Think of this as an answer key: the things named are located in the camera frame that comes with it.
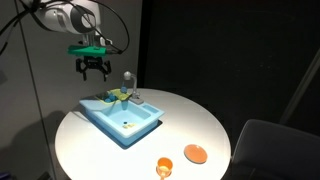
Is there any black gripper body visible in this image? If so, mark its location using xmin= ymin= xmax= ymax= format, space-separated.
xmin=81 ymin=55 xmax=105 ymax=70

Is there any blue toy cup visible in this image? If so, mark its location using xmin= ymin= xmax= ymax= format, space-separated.
xmin=104 ymin=94 xmax=118 ymax=103

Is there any light blue toy sink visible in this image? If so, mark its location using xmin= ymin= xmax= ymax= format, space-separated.
xmin=78 ymin=94 xmax=165 ymax=148

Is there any orange toy cup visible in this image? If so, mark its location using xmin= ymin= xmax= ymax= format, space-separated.
xmin=155 ymin=156 xmax=174 ymax=180

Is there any yellow green dish rack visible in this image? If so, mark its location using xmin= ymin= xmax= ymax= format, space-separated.
xmin=94 ymin=88 xmax=133 ymax=105

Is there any grey toy faucet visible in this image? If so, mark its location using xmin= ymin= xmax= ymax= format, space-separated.
xmin=123 ymin=71 xmax=145 ymax=105

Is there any black floor object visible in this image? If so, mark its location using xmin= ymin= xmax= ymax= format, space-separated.
xmin=35 ymin=170 xmax=54 ymax=180

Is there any orange toy plate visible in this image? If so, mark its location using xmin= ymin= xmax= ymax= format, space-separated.
xmin=183 ymin=143 xmax=208 ymax=164

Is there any dark blue bin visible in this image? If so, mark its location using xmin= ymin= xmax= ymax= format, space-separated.
xmin=0 ymin=170 xmax=16 ymax=180

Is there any grey chair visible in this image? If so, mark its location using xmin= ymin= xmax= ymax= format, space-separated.
xmin=221 ymin=118 xmax=320 ymax=180

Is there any grey metal pole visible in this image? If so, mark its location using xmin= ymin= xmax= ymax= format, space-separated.
xmin=279 ymin=46 xmax=320 ymax=126

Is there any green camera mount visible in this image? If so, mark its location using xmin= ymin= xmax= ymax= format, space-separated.
xmin=67 ymin=44 xmax=108 ymax=57

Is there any black cable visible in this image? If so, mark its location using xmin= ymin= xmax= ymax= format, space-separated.
xmin=0 ymin=0 xmax=130 ymax=56

